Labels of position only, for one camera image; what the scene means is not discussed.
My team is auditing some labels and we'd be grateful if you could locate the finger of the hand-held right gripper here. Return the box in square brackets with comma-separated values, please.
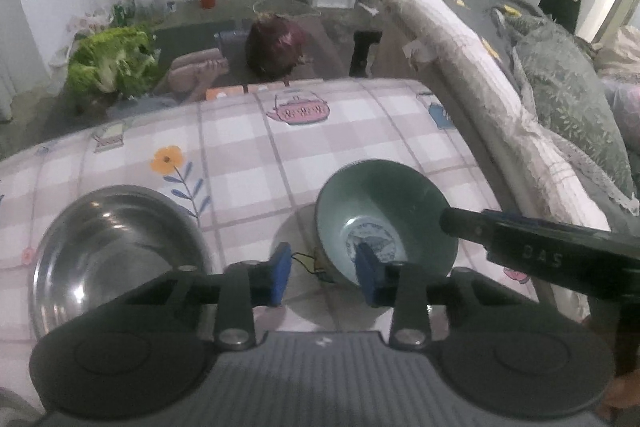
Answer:
[440, 206, 501, 253]

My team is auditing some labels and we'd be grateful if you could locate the pink plastic bag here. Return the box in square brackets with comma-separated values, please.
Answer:
[166, 48, 231, 104]

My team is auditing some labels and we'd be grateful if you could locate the green lettuce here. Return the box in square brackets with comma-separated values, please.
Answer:
[66, 26, 162, 98]

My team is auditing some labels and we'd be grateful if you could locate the green ceramic bowl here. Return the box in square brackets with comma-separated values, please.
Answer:
[314, 159, 459, 288]

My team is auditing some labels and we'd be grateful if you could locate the person's right hand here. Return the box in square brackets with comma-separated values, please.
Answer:
[602, 369, 640, 419]

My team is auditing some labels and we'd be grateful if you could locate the pink plaid printed tablecloth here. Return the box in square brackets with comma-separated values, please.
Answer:
[0, 77, 601, 410]

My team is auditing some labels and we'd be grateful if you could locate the grey quilt with yellow patches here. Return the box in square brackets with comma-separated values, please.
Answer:
[424, 0, 640, 228]

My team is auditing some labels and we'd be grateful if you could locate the grey leaf-patterned pillow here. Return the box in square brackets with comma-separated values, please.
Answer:
[502, 13, 637, 210]

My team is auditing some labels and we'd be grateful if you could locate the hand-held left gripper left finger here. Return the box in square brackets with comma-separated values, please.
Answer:
[119, 243, 292, 353]

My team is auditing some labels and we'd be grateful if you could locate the dark low table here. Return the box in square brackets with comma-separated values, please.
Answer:
[152, 21, 238, 55]

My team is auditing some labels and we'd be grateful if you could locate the green bottle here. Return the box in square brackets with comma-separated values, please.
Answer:
[112, 0, 137, 26]

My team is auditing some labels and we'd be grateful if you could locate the stainless steel bowl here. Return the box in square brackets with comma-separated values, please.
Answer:
[29, 184, 217, 344]

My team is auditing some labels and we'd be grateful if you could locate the black stool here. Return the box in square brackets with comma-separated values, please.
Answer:
[349, 31, 384, 78]

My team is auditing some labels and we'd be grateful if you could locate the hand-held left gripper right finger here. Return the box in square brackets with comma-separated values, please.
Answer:
[354, 243, 531, 352]

